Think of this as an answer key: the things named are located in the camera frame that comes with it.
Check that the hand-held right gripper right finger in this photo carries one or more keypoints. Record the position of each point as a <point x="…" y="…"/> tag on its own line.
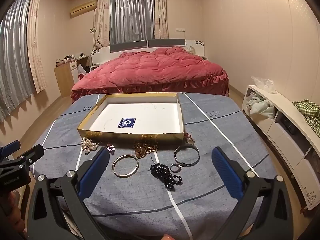
<point x="226" y="172"/>

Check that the silver bangle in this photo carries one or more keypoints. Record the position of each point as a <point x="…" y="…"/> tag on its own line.
<point x="177" y="158"/>

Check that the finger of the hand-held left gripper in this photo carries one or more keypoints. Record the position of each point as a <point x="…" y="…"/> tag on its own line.
<point x="31" y="155"/>
<point x="12" y="146"/>

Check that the bed with red duvet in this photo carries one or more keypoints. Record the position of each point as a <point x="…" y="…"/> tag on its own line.
<point x="155" y="72"/>

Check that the small crystal earring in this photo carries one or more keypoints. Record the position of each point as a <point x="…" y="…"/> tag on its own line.
<point x="111" y="149"/>

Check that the white grey headboard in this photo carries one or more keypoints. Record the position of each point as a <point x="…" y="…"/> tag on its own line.
<point x="132" y="45"/>

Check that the blue square sticker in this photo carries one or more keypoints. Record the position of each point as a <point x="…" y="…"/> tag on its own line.
<point x="127" y="122"/>

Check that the gold bangle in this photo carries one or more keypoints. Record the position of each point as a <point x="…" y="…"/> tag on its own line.
<point x="115" y="171"/>

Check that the clear plastic bag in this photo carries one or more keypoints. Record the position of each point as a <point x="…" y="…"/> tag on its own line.
<point x="265" y="83"/>

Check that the brown handbag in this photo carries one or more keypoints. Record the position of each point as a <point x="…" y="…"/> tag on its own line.
<point x="59" y="62"/>

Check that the pale crumpled clothes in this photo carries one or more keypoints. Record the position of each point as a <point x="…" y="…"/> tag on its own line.
<point x="260" y="106"/>

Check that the person's left hand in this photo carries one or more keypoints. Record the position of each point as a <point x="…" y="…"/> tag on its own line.
<point x="12" y="210"/>

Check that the white plastic bag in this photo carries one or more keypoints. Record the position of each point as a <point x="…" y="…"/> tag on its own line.
<point x="81" y="70"/>

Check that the white shelf cabinet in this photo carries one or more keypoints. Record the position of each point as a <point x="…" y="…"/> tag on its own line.
<point x="287" y="142"/>

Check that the glass vase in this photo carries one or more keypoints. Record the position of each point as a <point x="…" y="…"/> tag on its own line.
<point x="191" y="48"/>

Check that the wooden desk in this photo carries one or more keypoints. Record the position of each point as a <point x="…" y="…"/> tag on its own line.
<point x="63" y="77"/>

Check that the red bead jewelry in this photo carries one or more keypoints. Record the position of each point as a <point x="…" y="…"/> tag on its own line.
<point x="189" y="138"/>

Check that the grey shiny curtain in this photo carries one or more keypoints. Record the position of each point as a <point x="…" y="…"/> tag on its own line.
<point x="131" y="12"/>
<point x="13" y="62"/>

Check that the green checked cloth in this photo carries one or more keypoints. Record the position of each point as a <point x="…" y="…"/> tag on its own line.
<point x="310" y="116"/>

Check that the beige air conditioner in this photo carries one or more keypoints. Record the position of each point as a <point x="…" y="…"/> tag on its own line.
<point x="83" y="8"/>

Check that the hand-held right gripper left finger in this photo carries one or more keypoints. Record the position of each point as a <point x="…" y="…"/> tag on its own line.
<point x="93" y="170"/>

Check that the blue-grey striped cloth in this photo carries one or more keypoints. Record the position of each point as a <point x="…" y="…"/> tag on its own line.
<point x="140" y="205"/>

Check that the gold cardboard box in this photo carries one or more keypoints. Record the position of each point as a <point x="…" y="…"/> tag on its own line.
<point x="140" y="116"/>

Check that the floral beige curtain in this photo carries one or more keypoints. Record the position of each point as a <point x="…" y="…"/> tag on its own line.
<point x="102" y="17"/>
<point x="36" y="42"/>
<point x="160" y="10"/>

